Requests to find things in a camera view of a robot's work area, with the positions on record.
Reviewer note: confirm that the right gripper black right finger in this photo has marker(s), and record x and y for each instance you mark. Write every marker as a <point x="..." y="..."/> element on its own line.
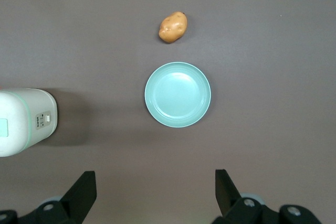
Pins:
<point x="227" y="197"/>

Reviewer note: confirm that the brown toy potato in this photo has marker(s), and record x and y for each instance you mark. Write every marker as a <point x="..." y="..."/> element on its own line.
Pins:
<point x="173" y="27"/>

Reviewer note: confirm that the teal round plate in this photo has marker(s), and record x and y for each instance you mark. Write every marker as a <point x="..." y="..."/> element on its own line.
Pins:
<point x="177" y="94"/>

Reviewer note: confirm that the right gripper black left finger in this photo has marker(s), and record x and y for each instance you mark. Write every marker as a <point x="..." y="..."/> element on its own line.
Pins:
<point x="78" y="197"/>

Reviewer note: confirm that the white rice cooker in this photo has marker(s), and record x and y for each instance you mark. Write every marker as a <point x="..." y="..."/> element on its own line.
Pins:
<point x="23" y="121"/>

